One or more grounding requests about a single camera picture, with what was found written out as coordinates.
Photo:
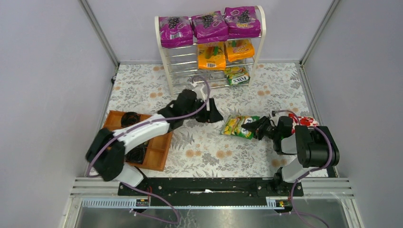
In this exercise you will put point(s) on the wooden compartment tray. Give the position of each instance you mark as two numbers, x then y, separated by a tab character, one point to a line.
150	155

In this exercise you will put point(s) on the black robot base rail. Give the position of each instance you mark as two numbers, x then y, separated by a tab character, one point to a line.
217	191

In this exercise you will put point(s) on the cream metal shelf rack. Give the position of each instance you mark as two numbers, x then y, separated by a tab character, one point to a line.
181	63

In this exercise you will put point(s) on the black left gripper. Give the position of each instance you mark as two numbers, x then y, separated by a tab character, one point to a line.
207	111

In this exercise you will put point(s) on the red floral fabric pouch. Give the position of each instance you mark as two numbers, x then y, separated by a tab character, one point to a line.
302	120

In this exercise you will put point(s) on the purple candy bag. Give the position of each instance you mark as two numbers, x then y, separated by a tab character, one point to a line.
175	31
242	22
210	27

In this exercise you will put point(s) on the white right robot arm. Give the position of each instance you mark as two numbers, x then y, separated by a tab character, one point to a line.
313	147

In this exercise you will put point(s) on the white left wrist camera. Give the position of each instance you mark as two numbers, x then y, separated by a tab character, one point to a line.
201	90

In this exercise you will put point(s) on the green candy bag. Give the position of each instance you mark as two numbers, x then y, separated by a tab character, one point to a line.
236	75
233	126

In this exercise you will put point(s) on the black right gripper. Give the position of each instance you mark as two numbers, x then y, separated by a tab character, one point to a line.
258	130

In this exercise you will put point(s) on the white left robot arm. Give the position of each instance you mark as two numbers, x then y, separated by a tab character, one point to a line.
107	152

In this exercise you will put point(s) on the orange candy bag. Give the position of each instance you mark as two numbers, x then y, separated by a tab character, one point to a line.
211	56
239	49

